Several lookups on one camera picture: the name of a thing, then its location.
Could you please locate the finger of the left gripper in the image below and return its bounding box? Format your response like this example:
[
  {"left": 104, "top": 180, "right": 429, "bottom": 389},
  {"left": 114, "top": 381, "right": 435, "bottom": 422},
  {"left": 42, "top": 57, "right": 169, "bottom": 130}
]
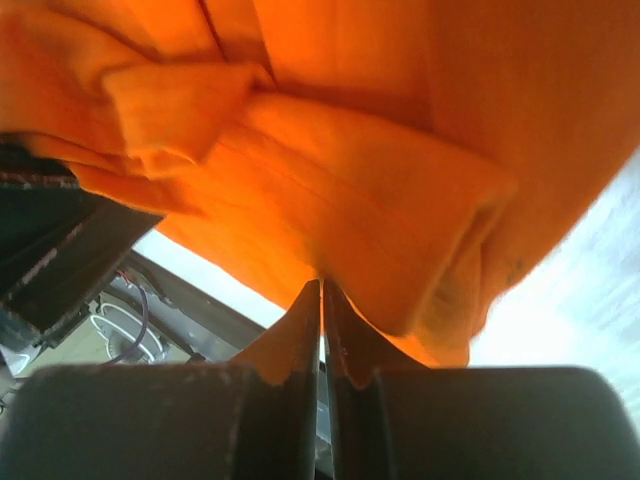
[
  {"left": 1, "top": 189, "right": 161, "bottom": 345},
  {"left": 1, "top": 140, "right": 80, "bottom": 190}
]

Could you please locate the orange t shirt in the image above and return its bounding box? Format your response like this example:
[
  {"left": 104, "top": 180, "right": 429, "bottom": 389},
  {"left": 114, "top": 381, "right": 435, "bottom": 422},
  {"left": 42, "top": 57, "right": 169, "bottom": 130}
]
[{"left": 1, "top": 1, "right": 639, "bottom": 366}]

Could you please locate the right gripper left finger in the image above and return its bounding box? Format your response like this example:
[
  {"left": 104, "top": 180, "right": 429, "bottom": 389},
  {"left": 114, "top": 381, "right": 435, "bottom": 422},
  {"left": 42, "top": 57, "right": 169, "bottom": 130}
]
[{"left": 1, "top": 281, "right": 320, "bottom": 479}]

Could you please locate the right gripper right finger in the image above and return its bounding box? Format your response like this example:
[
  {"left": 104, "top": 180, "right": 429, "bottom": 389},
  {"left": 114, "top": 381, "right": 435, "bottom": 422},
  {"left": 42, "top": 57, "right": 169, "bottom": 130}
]
[{"left": 322, "top": 281, "right": 639, "bottom": 479}]

